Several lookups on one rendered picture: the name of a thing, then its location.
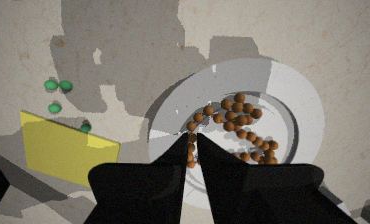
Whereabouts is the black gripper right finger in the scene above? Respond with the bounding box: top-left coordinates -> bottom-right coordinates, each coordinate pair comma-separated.
196,133 -> 324,224

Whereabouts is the grey round board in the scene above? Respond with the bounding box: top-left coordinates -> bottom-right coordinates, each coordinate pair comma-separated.
148,58 -> 325,210

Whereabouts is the green oval bead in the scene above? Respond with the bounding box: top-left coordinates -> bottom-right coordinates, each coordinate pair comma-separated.
48,103 -> 62,113
59,80 -> 73,91
80,124 -> 91,132
44,80 -> 59,90

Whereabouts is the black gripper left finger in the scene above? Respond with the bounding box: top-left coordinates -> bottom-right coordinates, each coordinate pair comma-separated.
88,133 -> 189,224

